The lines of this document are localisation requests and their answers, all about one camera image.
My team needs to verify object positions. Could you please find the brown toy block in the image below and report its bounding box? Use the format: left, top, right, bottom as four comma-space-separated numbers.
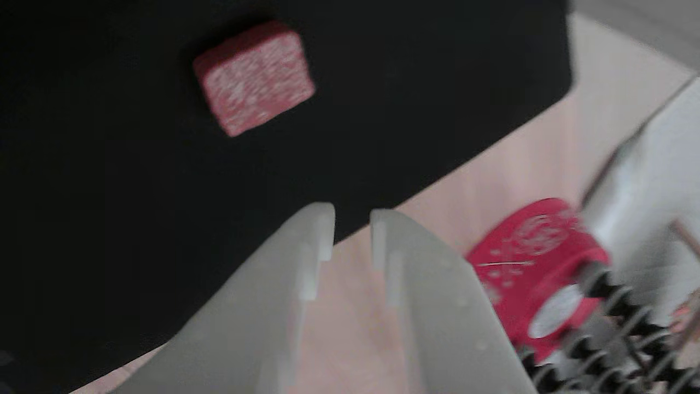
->
192, 21, 317, 137

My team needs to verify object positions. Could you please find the red black table clamp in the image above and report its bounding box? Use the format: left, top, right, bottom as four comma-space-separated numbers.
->
465, 198, 700, 394

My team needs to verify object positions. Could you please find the black mouse mat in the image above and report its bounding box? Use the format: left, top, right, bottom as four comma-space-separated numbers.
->
0, 0, 574, 394

